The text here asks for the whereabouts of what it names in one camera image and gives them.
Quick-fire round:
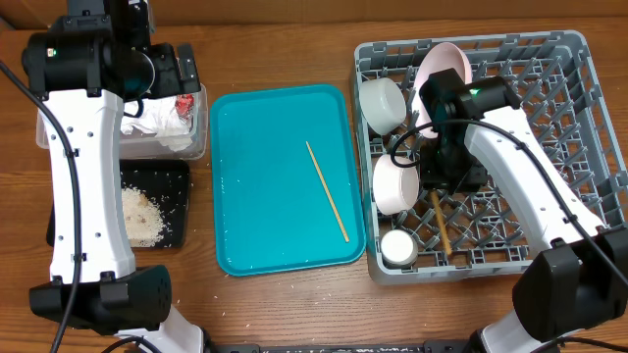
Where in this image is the grey bowl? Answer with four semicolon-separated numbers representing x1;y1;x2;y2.
358;77;406;135

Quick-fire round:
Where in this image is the clear plastic waste bin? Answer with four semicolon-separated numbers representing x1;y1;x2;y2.
35;82;209;162

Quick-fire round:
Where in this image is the black food waste tray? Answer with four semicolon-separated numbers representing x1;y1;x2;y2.
45;158;191;249

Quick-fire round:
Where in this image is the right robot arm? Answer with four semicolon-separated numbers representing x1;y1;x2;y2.
419;69;627;352

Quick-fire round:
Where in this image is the large white plate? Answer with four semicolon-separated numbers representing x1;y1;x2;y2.
411;42;472;126

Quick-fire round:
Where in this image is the grey dishwasher rack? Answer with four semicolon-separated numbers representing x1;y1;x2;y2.
352;30;627;285

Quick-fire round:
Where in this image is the small white cup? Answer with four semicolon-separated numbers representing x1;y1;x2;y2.
380;229;418;269

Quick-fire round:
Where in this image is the small pink plate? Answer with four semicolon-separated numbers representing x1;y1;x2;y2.
372;154;419;216

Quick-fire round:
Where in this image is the white rice pile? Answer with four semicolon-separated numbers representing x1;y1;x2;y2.
122;187;166;248

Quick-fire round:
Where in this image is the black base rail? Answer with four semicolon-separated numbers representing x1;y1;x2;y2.
205;339;476;353

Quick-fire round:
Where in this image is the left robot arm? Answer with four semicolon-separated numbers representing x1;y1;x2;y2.
22;0;211;352

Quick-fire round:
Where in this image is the white napkin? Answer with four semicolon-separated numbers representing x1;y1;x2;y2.
121;95;194;152

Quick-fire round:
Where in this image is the red wrapper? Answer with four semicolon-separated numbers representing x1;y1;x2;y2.
175;94;195;120

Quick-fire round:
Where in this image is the teal serving tray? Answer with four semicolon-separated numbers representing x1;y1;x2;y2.
209;84;367;277

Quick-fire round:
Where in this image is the wooden chopstick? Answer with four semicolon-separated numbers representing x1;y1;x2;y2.
305;140;349;243
430;190;452;256

